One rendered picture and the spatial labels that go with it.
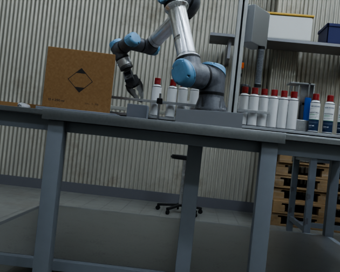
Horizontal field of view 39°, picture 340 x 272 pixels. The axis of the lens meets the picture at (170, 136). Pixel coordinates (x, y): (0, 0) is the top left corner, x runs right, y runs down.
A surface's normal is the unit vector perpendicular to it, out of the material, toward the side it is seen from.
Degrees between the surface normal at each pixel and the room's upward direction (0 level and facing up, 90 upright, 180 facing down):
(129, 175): 90
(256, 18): 90
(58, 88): 90
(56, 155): 90
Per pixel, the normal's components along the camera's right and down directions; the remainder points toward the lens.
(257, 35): 0.79, 0.07
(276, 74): -0.06, -0.02
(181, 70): -0.73, 0.04
